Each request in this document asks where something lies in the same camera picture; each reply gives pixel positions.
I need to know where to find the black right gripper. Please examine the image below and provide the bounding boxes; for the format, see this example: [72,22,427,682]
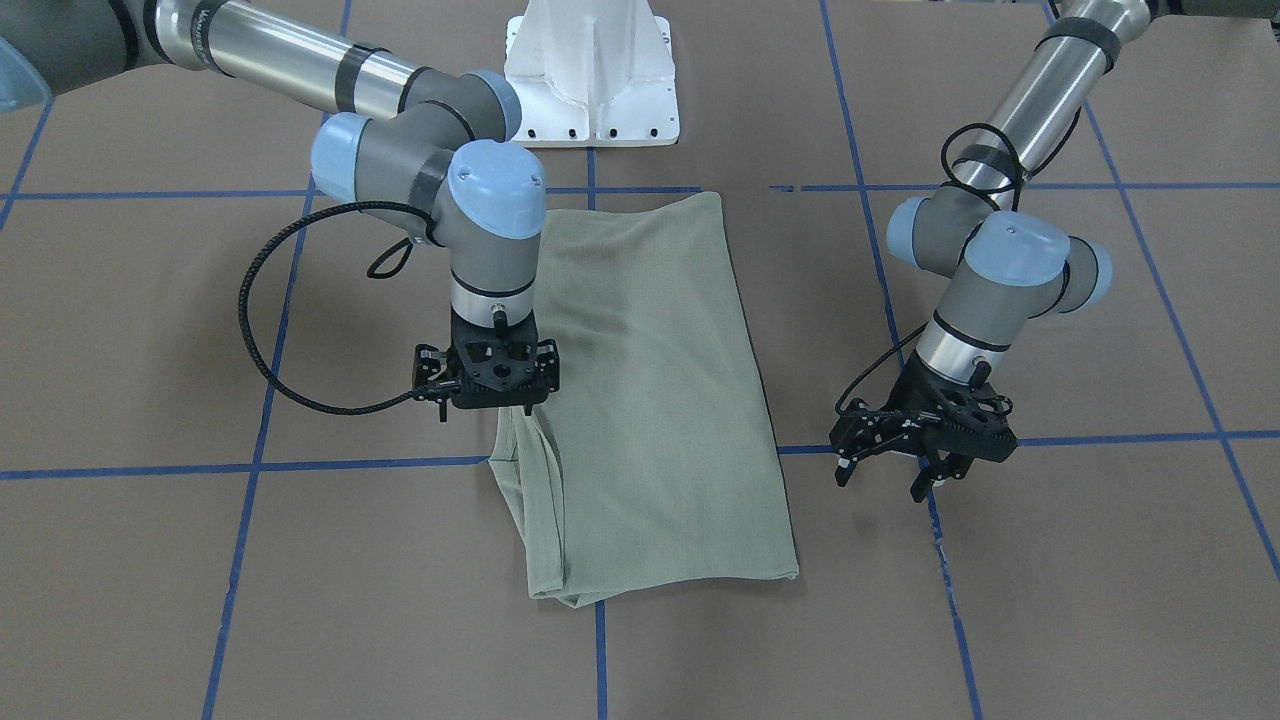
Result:
[413,313,561,423]

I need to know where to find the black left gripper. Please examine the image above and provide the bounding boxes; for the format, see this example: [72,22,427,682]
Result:
[829,357,1018,503]

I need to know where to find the sage green t-shirt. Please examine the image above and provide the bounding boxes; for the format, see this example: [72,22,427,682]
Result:
[489,192,799,609]

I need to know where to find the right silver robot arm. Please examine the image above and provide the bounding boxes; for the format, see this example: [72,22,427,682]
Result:
[1,1,561,416]

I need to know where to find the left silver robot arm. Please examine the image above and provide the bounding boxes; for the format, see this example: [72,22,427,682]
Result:
[829,1,1178,502]

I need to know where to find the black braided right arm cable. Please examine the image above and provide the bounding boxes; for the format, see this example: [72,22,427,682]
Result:
[238,201,442,416]

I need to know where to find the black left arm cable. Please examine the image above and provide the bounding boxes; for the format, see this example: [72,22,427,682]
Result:
[835,122,1085,416]

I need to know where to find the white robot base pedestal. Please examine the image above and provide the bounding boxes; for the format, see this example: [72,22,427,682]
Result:
[504,1,681,149]

